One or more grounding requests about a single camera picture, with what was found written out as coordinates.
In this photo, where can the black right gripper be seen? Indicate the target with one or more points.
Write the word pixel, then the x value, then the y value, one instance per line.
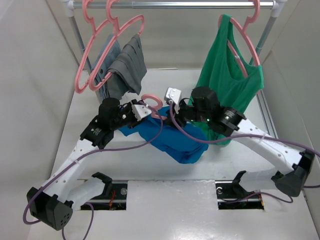
pixel 179 117

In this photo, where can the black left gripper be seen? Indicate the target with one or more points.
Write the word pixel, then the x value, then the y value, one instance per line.
pixel 128 107

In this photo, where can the blue t shirt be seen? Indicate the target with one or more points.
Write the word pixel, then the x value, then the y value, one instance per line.
pixel 171 141

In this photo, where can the green tank top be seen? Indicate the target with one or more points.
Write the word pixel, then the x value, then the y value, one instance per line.
pixel 230 93

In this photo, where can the pink hanger with green shirt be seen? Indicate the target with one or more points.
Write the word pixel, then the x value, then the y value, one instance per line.
pixel 245 30

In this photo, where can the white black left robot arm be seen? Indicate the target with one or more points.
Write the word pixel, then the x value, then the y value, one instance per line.
pixel 55 201

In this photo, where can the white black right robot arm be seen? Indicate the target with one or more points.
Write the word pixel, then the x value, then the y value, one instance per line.
pixel 292 163

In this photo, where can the pink hanger with grey clothes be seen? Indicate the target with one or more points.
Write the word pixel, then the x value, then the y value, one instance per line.
pixel 117 32

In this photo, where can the light blue garment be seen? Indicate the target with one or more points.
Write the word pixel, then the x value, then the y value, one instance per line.
pixel 108 60

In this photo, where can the grey pleated skirt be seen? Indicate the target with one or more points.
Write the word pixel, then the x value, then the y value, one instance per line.
pixel 127 70

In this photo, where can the metal clothes rack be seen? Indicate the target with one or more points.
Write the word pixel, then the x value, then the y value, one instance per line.
pixel 94 14

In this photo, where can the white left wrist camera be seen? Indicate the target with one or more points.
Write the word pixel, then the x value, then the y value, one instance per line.
pixel 140 111

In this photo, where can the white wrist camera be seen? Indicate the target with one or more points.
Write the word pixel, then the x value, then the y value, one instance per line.
pixel 173 95
pixel 140 111

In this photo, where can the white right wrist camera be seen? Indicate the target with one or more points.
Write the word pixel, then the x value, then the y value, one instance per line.
pixel 173 95

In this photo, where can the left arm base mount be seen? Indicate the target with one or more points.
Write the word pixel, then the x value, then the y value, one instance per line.
pixel 116 200

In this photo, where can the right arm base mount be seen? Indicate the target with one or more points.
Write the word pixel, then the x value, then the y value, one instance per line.
pixel 230 196

